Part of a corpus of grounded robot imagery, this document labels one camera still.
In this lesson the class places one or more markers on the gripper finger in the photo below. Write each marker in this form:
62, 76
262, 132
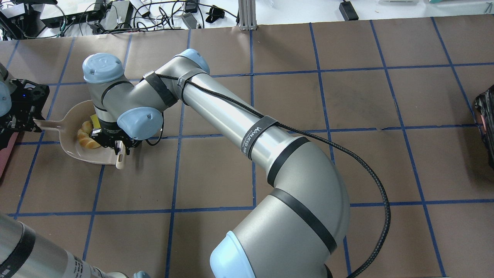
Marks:
117, 148
36, 115
128, 146

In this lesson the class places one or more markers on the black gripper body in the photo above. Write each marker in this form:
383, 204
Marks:
109, 133
14, 118

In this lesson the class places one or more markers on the green yellow sponge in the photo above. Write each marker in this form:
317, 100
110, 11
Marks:
95, 120

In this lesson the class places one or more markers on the beige hand brush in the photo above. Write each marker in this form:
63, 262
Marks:
120, 160

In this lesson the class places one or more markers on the yellow trash piece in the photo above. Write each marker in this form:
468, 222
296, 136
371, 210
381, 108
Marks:
84, 138

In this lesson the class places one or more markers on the beige plastic dustpan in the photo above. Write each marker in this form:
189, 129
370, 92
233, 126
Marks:
74, 137

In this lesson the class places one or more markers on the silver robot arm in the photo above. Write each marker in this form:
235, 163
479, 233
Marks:
293, 231
25, 254

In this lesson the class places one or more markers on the power strip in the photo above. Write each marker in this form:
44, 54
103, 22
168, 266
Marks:
69, 11

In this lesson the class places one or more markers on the black power adapter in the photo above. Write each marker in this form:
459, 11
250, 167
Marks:
347, 11

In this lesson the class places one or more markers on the aluminium frame post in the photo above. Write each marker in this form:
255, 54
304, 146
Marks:
247, 15

